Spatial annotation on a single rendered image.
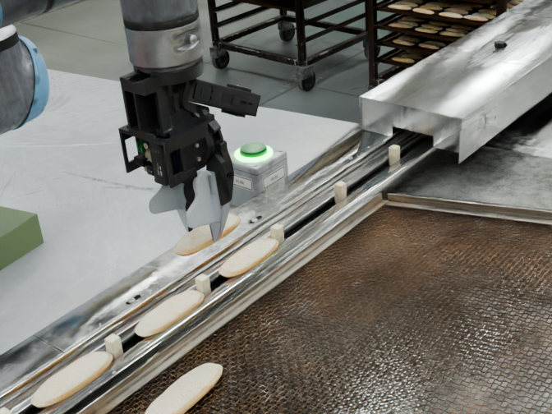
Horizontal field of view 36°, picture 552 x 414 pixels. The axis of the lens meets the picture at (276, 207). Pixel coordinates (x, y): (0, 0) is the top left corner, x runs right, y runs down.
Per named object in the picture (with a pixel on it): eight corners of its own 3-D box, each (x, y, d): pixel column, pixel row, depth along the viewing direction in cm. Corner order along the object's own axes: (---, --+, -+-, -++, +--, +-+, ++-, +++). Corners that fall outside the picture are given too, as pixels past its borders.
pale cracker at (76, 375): (98, 348, 94) (96, 340, 93) (121, 361, 91) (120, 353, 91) (23, 400, 87) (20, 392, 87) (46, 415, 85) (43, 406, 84)
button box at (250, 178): (259, 202, 134) (252, 137, 129) (298, 215, 129) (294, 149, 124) (223, 224, 128) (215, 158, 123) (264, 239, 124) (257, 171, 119)
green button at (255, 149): (252, 149, 126) (251, 140, 126) (273, 155, 124) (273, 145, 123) (234, 159, 124) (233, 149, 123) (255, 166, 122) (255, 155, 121)
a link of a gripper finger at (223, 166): (200, 203, 95) (181, 130, 92) (211, 196, 96) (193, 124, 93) (230, 208, 92) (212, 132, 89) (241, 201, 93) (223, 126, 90)
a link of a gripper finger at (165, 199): (142, 237, 98) (138, 169, 93) (179, 216, 102) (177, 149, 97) (162, 249, 96) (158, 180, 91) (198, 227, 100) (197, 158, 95)
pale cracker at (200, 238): (225, 213, 104) (223, 205, 103) (248, 222, 101) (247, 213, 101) (165, 250, 97) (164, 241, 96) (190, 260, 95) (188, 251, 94)
